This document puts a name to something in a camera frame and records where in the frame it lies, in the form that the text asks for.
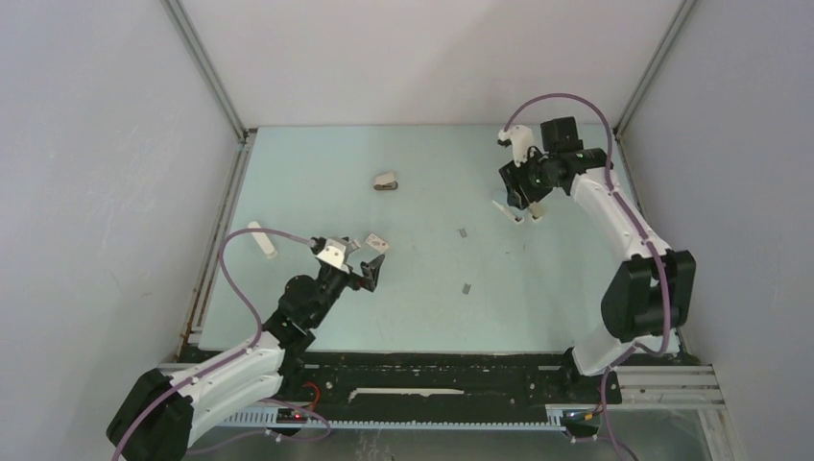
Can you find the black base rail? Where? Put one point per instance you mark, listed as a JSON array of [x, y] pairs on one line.
[[442, 388]]

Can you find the light blue stapler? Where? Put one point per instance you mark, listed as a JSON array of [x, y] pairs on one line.
[[509, 212]]

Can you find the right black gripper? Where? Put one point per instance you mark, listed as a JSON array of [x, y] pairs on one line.
[[512, 177]]

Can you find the white staple box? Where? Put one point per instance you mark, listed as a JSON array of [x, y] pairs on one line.
[[377, 243]]

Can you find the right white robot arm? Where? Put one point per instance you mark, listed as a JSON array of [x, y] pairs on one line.
[[649, 294]]

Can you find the beige brown mini stapler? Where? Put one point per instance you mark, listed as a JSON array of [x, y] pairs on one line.
[[385, 182]]

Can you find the grey white stapler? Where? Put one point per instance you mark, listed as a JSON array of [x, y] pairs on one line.
[[537, 212]]

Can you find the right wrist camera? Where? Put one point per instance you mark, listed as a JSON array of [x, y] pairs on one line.
[[520, 139]]

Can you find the white stapler at left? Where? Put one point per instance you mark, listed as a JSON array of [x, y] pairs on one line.
[[262, 240]]

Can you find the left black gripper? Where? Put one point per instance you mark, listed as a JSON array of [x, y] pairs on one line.
[[368, 279]]

